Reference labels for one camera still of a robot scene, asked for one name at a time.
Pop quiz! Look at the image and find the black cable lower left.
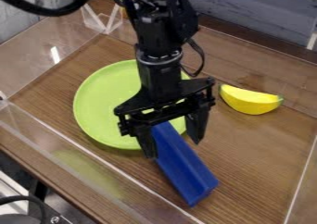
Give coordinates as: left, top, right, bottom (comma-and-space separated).
0, 195, 46, 224

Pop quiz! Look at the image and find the clear acrylic triangle bracket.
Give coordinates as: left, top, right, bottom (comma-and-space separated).
81, 4, 125, 35

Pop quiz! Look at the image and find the black metal table frame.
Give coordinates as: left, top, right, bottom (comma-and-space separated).
26, 180, 75, 224

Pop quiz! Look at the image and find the yellow banana toy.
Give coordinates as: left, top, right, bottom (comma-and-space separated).
220, 84, 284, 115

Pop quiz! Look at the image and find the blue T-shaped block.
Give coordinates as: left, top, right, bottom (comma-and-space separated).
152, 122, 220, 206

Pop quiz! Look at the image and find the green round plate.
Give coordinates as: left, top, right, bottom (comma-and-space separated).
73, 58, 192, 151

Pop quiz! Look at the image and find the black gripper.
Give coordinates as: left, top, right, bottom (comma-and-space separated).
114, 55, 215, 158

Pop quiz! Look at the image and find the clear acrylic front wall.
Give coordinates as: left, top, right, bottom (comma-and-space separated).
0, 92, 205, 224

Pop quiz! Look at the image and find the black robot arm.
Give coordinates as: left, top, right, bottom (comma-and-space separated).
0, 0, 215, 158

